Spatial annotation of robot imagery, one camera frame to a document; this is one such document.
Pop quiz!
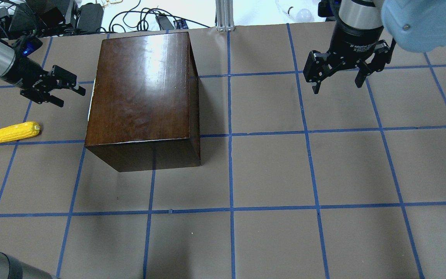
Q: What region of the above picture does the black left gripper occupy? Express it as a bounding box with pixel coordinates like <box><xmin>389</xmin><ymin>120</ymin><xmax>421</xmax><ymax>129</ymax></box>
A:
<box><xmin>5</xmin><ymin>57</ymin><xmax>86</xmax><ymax>107</ymax></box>

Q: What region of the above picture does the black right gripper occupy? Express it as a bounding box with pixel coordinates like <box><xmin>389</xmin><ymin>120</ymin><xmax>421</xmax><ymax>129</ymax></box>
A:
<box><xmin>303</xmin><ymin>21</ymin><xmax>396</xmax><ymax>94</ymax></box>

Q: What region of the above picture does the wooden drawer with white handle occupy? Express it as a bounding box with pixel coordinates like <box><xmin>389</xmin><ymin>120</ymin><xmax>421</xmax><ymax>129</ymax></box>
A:
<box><xmin>87</xmin><ymin>79</ymin><xmax>96</xmax><ymax>122</ymax></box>

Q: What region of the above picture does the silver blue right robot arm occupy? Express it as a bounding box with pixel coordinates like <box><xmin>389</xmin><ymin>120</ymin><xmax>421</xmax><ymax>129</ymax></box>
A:
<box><xmin>303</xmin><ymin>0</ymin><xmax>446</xmax><ymax>94</ymax></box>

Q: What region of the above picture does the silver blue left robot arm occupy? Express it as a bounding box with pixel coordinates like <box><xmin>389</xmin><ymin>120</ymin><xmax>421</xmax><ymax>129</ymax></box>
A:
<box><xmin>0</xmin><ymin>36</ymin><xmax>86</xmax><ymax>279</ymax></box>

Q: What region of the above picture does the yellow corn cob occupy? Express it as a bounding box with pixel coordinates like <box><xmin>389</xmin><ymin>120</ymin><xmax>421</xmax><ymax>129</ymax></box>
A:
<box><xmin>0</xmin><ymin>121</ymin><xmax>41</xmax><ymax>143</ymax></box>

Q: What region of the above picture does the white light bulb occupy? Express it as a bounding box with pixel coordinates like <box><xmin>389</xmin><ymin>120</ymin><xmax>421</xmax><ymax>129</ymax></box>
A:
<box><xmin>286</xmin><ymin>6</ymin><xmax>314</xmax><ymax>23</ymax></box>

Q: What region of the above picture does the dark brown wooden cabinet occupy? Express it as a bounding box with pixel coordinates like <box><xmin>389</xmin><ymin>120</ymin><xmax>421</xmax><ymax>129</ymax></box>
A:
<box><xmin>85</xmin><ymin>32</ymin><xmax>201</xmax><ymax>172</ymax></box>

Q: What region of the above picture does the black power adapter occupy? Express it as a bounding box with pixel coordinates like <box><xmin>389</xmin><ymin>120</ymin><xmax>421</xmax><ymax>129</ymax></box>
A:
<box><xmin>76</xmin><ymin>3</ymin><xmax>104</xmax><ymax>33</ymax></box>

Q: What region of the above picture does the black computer equipment stack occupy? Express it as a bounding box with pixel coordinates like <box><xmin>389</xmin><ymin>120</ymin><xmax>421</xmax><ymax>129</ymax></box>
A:
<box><xmin>0</xmin><ymin>0</ymin><xmax>80</xmax><ymax>40</ymax></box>

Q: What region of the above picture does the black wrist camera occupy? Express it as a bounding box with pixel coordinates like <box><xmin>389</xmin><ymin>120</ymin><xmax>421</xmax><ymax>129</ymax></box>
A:
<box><xmin>11</xmin><ymin>35</ymin><xmax>43</xmax><ymax>57</ymax></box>

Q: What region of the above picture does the aluminium frame post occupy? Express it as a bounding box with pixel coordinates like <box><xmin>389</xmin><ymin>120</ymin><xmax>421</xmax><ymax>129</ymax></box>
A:
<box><xmin>215</xmin><ymin>0</ymin><xmax>235</xmax><ymax>32</ymax></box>

